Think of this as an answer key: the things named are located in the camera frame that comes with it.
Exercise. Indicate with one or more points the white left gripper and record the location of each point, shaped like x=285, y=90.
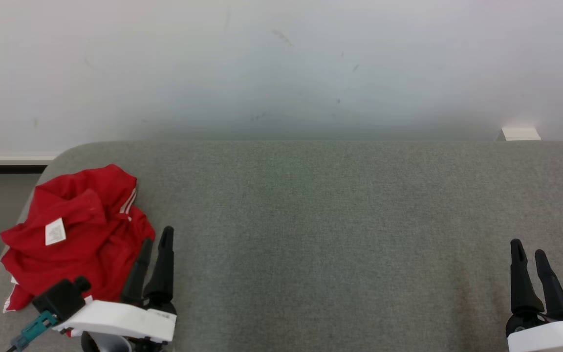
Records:
x=125, y=320

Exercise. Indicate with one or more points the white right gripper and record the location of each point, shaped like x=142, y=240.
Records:
x=555, y=337

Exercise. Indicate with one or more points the white skirting board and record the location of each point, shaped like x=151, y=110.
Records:
x=8, y=157

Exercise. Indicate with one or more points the white wall socket box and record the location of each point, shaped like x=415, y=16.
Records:
x=521, y=134

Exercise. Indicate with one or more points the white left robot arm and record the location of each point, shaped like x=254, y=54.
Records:
x=108, y=344

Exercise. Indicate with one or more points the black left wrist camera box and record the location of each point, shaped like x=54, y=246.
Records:
x=59, y=298

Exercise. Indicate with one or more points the red and white basketball jersey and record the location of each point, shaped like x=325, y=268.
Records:
x=66, y=259

